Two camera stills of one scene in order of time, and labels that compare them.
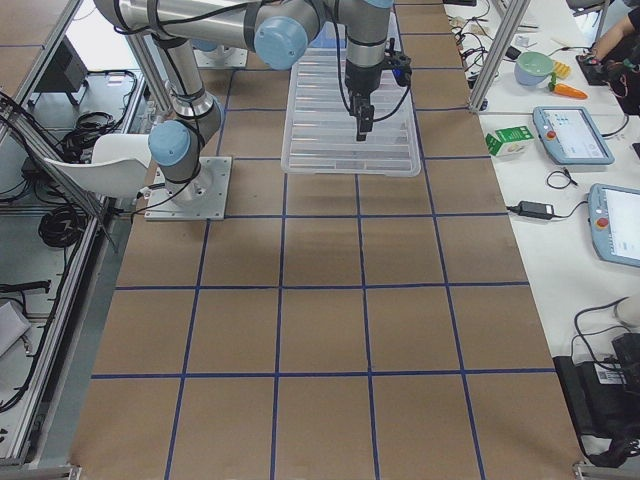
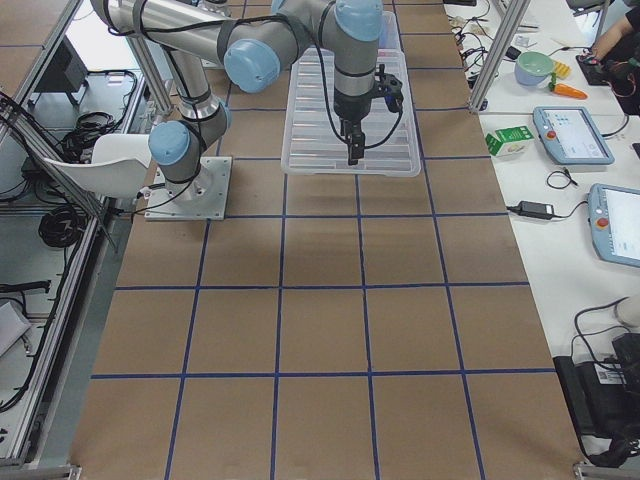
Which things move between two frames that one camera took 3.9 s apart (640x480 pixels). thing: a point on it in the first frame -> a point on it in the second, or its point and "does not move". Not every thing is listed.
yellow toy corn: [562, 70] does not move
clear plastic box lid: [320, 132] does not move
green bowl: [532, 68] does not move
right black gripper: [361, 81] -> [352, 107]
